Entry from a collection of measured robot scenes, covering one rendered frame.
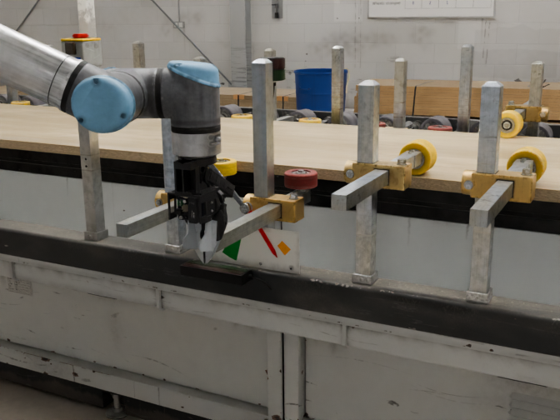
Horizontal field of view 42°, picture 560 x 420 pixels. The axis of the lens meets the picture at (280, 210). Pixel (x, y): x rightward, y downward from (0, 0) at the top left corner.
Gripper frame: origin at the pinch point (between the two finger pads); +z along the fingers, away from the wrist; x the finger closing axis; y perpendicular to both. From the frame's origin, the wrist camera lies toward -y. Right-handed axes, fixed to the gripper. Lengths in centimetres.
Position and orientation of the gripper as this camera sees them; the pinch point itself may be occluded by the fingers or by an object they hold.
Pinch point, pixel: (207, 255)
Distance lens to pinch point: 143.3
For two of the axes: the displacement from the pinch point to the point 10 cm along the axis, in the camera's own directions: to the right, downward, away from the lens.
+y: -4.5, 2.4, -8.6
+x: 8.9, 1.1, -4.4
